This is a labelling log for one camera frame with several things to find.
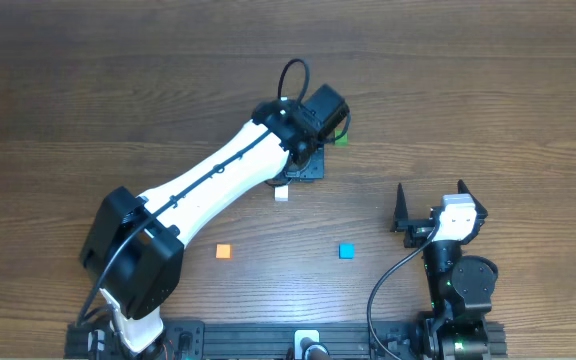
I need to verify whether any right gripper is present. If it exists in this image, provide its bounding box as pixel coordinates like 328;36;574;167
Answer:
390;179;490;249

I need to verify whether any mounting rail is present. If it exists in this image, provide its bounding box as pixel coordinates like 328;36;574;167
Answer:
63;319;509;360

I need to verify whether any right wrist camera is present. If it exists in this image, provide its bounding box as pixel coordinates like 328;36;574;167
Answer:
432;194;479;243

